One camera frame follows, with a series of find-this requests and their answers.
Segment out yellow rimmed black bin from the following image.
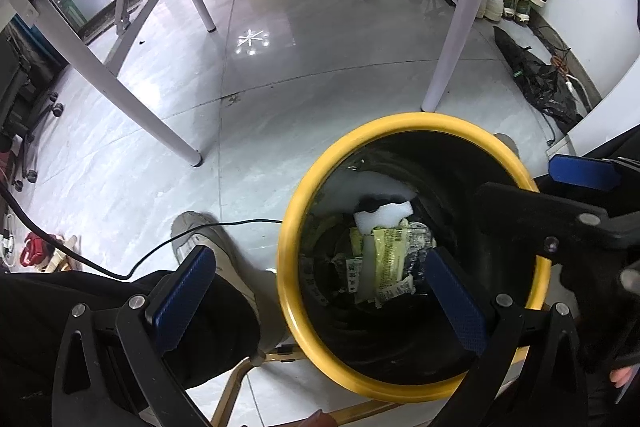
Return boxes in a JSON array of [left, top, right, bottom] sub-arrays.
[[276, 112, 552, 403]]

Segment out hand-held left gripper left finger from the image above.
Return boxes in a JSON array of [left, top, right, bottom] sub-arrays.
[[51, 244, 218, 427]]

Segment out person's black trouser leg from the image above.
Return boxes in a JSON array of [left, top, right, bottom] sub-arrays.
[[0, 252, 263, 427]]

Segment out person's beige sneaker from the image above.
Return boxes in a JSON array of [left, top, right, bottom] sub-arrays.
[[492, 133, 521, 158], [171, 211, 290, 365]]

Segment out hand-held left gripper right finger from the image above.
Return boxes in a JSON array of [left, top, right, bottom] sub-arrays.
[[422, 248, 590, 427]]

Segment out white foam block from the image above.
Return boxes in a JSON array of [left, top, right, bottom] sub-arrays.
[[352, 174, 418, 233]]

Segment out yellow snack wrapper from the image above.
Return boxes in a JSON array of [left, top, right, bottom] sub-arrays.
[[372, 227, 417, 305]]

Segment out black floor cable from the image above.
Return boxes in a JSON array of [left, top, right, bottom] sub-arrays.
[[0, 184, 285, 280]]

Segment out white metal table base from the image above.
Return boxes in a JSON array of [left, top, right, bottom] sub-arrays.
[[0, 0, 513, 168]]

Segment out green white snack wrapper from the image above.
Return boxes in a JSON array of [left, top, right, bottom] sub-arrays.
[[345, 227, 373, 295]]

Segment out wooden bin stand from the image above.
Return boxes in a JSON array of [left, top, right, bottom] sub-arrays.
[[210, 344, 531, 427]]

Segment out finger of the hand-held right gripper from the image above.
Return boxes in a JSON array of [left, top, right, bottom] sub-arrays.
[[475, 182, 640, 265], [547, 152, 640, 192]]

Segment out black folded umbrella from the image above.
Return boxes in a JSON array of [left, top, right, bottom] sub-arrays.
[[492, 25, 586, 122]]

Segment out white flat board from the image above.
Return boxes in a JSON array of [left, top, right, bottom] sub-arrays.
[[545, 57, 640, 158]]

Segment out person's right hand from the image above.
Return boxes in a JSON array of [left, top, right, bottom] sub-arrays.
[[609, 366, 635, 389]]

